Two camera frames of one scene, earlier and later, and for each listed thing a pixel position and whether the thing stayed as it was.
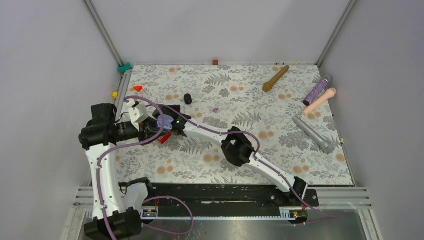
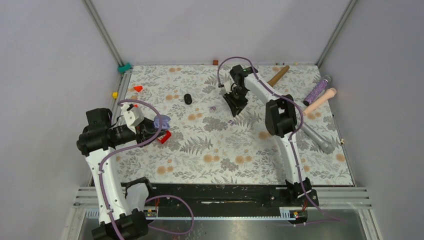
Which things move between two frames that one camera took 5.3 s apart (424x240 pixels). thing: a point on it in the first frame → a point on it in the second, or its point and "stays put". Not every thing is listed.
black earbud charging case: (187, 99) stays put
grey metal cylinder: (325, 147) stays put
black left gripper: (147, 128) stays put
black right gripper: (176, 114) → (236, 107)
